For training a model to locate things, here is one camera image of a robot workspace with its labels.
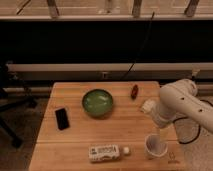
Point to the wooden table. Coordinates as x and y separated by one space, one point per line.
126 126

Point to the small white packet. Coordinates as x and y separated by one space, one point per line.
147 106

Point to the white plastic bottle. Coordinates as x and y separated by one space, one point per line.
110 152

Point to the black office chair base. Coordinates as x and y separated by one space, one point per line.
6 76

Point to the small red brown object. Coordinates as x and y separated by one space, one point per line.
134 92

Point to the white ceramic cup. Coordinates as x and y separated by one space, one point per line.
154 146

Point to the green ceramic bowl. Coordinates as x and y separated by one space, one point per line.
97 102

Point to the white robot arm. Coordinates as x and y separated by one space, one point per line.
180 97

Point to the black smartphone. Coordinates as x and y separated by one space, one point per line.
62 119

